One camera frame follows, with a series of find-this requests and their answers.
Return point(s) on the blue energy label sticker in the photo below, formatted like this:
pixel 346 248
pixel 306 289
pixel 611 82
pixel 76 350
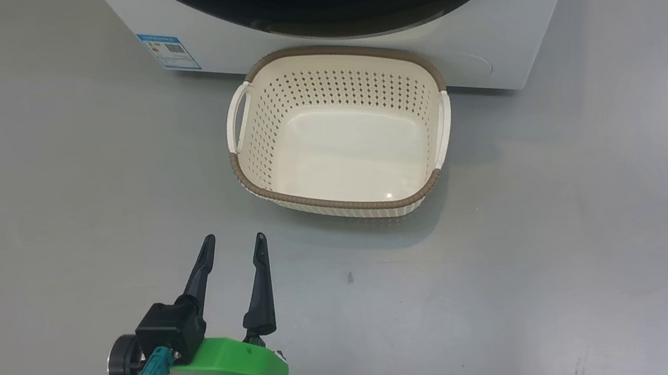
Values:
pixel 169 50

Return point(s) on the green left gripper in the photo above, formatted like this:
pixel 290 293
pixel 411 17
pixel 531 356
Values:
pixel 234 362

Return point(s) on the cream perforated laundry basket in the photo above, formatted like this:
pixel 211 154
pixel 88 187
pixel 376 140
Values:
pixel 342 153

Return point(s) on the white front-load washing machine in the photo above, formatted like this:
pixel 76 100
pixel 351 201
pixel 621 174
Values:
pixel 514 25

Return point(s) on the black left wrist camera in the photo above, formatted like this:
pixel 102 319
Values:
pixel 167 328

